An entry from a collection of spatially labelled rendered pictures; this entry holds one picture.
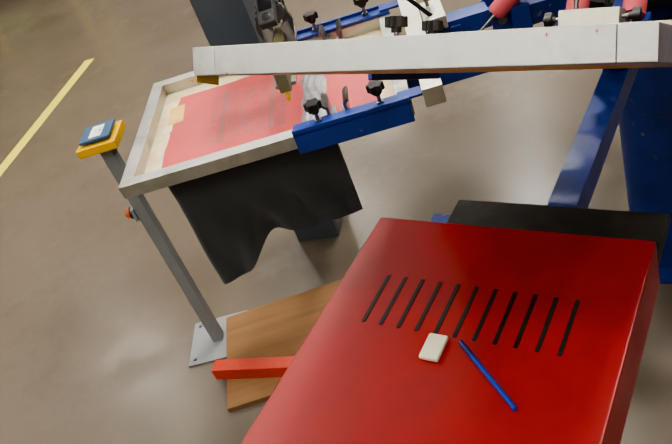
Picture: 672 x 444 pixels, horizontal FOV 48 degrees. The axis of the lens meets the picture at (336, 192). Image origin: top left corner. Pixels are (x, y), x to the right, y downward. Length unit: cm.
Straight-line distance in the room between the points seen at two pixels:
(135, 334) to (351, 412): 221
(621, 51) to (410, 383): 54
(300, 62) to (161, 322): 235
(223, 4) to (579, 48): 199
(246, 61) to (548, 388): 57
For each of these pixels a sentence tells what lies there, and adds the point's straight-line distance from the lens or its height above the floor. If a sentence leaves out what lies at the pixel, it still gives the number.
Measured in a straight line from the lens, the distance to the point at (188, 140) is 219.
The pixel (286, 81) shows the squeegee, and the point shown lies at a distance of 194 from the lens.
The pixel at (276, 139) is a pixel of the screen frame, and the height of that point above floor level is 99.
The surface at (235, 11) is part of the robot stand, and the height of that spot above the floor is 104.
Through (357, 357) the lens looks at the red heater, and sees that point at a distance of 114.
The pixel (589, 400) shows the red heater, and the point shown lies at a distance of 102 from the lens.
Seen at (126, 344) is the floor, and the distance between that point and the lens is 321.
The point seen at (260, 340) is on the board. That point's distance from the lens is 286.
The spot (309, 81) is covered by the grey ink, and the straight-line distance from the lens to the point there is 220.
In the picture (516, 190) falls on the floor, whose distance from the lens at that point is 312.
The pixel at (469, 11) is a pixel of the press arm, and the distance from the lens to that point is 212.
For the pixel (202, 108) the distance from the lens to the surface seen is 232.
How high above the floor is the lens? 193
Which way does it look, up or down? 34 degrees down
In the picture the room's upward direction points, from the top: 22 degrees counter-clockwise
